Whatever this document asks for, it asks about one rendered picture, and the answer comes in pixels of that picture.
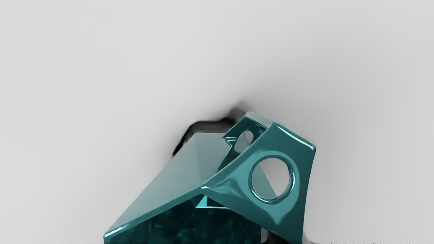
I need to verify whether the teal faceted mug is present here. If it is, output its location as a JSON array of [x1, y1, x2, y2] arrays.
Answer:
[[103, 111, 317, 244]]

